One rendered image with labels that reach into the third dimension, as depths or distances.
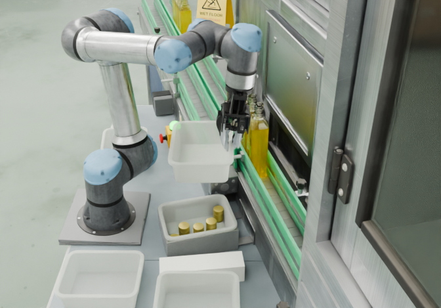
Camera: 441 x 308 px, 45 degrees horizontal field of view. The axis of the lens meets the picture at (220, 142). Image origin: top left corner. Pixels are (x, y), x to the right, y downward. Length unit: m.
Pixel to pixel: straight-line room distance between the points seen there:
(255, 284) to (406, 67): 1.15
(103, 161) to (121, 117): 0.15
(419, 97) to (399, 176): 0.09
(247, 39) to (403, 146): 0.80
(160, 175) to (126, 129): 0.35
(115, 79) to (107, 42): 0.26
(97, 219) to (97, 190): 0.11
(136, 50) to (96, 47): 0.14
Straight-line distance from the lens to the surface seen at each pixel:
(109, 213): 1.70
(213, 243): 1.62
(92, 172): 1.62
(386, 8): 0.52
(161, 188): 1.90
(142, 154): 1.71
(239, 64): 1.29
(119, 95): 1.64
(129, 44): 1.33
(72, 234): 1.74
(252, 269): 1.61
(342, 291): 0.66
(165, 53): 1.22
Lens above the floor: 1.91
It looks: 33 degrees down
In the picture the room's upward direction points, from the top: straight up
